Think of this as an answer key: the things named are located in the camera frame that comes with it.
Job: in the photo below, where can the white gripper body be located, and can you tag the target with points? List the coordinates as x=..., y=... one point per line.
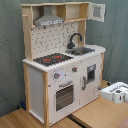
x=117, y=92

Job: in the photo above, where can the white microwave door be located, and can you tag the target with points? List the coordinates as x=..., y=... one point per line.
x=96, y=12

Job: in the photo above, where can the wooden toy kitchen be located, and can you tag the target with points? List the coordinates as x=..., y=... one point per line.
x=40, y=84

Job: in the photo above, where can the grey ice dispenser panel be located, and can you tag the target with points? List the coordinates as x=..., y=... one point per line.
x=91, y=73

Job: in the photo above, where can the right red stove knob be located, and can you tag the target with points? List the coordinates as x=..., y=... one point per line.
x=74, y=69

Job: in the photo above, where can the red stove knob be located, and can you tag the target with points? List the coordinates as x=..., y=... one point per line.
x=74, y=69
x=56, y=75

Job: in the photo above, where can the oven door with window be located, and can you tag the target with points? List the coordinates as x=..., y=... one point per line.
x=64, y=97

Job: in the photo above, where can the grey toy sink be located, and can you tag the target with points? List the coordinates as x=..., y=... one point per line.
x=79, y=51

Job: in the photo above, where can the left red stove knob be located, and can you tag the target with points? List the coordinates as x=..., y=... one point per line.
x=56, y=75

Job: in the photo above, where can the black toy faucet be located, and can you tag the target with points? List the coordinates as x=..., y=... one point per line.
x=73, y=39

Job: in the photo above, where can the black toy stovetop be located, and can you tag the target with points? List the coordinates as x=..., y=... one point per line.
x=52, y=59

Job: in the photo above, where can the grey range hood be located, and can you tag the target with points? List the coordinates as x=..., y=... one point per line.
x=48, y=18

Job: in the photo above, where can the grey fridge door handle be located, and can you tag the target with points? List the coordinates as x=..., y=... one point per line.
x=84, y=83

